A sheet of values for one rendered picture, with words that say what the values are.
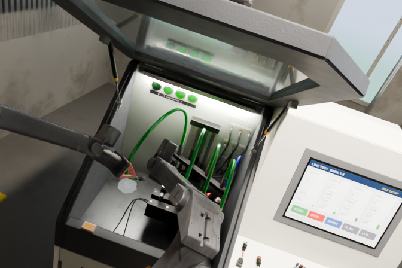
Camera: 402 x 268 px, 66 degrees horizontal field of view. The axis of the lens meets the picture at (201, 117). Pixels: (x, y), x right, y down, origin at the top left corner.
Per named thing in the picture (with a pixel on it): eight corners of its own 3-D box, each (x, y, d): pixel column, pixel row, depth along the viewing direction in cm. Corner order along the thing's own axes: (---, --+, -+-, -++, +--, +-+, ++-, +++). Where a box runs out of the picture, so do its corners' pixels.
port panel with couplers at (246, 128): (210, 168, 157) (230, 118, 142) (212, 164, 160) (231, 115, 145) (234, 176, 157) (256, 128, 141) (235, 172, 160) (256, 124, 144)
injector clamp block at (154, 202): (140, 225, 144) (146, 203, 136) (148, 209, 152) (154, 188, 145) (209, 250, 143) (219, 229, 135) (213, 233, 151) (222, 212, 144)
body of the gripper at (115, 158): (118, 152, 117) (105, 143, 112) (131, 164, 110) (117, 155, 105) (107, 165, 116) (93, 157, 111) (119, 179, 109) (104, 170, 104)
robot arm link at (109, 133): (71, 142, 100) (89, 150, 96) (90, 113, 104) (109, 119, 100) (93, 157, 110) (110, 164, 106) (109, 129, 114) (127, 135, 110)
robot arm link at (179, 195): (172, 212, 62) (214, 235, 65) (188, 186, 62) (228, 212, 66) (142, 166, 102) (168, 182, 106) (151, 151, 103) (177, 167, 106)
